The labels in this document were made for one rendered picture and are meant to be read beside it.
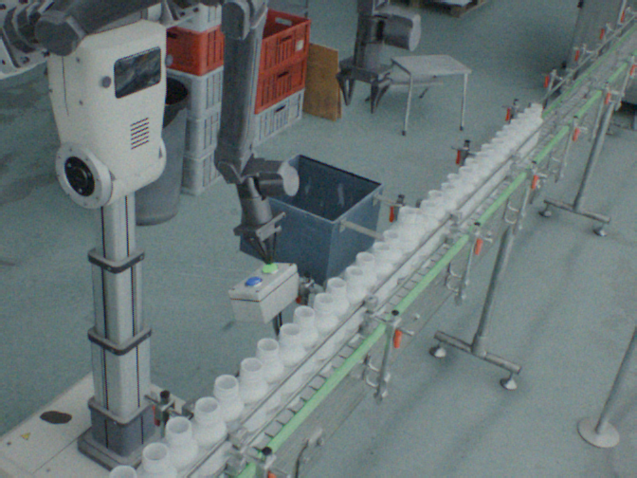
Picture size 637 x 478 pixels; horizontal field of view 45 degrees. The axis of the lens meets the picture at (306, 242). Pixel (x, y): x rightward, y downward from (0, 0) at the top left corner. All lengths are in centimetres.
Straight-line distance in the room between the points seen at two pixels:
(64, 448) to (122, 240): 76
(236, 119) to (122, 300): 75
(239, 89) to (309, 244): 93
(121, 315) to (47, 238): 185
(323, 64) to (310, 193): 260
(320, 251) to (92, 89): 85
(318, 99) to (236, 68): 388
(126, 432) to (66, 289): 133
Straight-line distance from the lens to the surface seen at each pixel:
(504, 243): 288
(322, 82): 512
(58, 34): 145
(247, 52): 129
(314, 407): 149
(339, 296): 150
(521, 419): 308
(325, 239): 216
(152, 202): 382
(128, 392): 218
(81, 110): 170
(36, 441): 246
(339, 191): 245
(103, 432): 233
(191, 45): 387
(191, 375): 301
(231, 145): 145
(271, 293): 156
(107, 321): 206
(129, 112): 172
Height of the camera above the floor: 202
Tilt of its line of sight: 32 degrees down
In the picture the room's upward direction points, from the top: 6 degrees clockwise
